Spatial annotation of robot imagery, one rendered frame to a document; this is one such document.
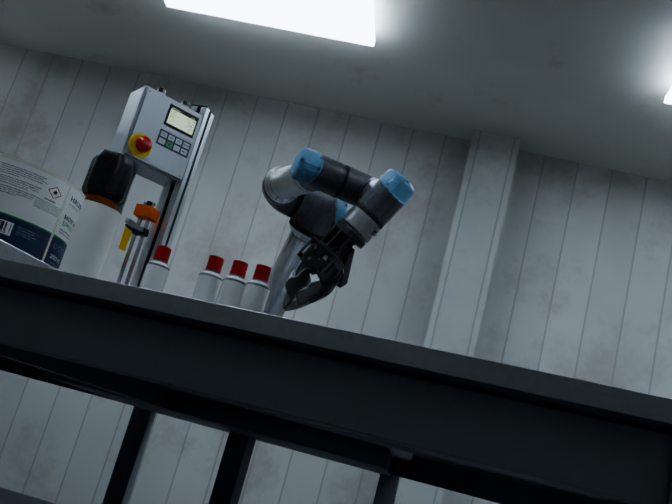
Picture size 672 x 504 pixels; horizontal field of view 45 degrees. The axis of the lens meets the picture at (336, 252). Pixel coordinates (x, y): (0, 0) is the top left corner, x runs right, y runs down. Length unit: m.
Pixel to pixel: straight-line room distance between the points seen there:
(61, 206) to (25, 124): 4.83
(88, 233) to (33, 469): 4.00
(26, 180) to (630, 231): 4.55
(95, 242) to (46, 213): 0.27
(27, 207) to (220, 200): 4.21
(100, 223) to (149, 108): 0.54
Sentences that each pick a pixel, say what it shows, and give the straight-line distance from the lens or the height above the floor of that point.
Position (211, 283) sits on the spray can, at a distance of 1.74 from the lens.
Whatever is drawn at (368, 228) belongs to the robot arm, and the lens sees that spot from 1.64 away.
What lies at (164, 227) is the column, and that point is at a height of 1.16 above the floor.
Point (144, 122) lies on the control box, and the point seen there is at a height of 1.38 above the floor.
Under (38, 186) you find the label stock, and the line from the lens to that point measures 1.29.
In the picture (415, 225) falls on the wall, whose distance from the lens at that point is 5.26.
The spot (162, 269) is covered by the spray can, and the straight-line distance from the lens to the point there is 1.81.
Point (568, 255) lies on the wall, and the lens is 5.31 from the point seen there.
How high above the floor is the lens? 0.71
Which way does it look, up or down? 15 degrees up
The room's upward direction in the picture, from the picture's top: 15 degrees clockwise
